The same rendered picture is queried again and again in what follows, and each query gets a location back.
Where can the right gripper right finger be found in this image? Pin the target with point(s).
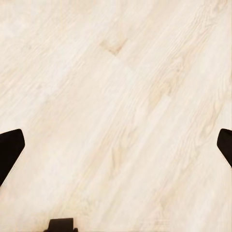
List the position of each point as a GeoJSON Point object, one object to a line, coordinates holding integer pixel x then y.
{"type": "Point", "coordinates": [224, 143]}

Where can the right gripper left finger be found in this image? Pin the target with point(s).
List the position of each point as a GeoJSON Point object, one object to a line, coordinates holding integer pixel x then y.
{"type": "Point", "coordinates": [12, 144]}

